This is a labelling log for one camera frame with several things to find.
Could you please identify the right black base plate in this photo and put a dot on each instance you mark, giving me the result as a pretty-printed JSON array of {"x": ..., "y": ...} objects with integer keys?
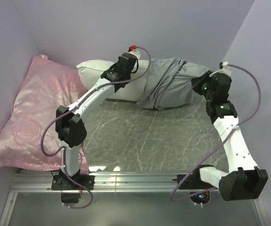
[{"x": 190, "y": 183}]

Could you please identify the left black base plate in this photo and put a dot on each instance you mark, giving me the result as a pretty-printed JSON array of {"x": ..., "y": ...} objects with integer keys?
[{"x": 62, "y": 183}]

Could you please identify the pink rose satin pillow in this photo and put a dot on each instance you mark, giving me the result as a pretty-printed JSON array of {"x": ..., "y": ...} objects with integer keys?
[{"x": 46, "y": 86}]

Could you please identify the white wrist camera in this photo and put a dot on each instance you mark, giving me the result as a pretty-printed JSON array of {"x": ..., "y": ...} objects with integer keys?
[
  {"x": 224, "y": 68},
  {"x": 134, "y": 51}
]

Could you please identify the black box under rail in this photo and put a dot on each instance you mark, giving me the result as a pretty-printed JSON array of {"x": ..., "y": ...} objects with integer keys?
[{"x": 70, "y": 198}]

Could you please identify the aluminium front rail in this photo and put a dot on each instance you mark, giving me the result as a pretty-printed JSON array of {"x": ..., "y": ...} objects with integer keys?
[{"x": 112, "y": 182}]

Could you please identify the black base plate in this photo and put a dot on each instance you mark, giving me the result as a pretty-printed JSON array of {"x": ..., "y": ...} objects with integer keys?
[
  {"x": 62, "y": 183},
  {"x": 190, "y": 183}
]

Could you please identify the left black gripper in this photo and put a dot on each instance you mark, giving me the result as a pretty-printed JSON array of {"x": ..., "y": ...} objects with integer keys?
[{"x": 117, "y": 63}]

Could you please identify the white pillow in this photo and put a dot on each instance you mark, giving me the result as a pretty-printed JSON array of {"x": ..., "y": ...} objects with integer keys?
[{"x": 90, "y": 71}]

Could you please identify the grey pillowcase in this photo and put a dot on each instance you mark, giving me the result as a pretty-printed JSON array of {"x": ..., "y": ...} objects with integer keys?
[{"x": 169, "y": 84}]

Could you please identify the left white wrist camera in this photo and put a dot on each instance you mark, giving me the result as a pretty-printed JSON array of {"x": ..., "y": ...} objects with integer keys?
[{"x": 134, "y": 51}]

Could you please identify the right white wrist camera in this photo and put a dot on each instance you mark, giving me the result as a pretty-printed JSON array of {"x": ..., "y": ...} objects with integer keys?
[{"x": 224, "y": 68}]

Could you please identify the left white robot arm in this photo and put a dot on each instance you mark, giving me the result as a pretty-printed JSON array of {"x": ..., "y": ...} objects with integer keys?
[{"x": 70, "y": 124}]

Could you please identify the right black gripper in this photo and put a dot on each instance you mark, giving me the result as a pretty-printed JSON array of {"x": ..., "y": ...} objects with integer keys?
[{"x": 197, "y": 82}]

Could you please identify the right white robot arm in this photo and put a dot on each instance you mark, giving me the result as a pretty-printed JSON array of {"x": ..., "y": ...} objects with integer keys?
[{"x": 244, "y": 180}]

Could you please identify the right controller board with leds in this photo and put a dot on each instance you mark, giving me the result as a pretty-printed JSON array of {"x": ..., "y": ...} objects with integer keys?
[{"x": 202, "y": 198}]

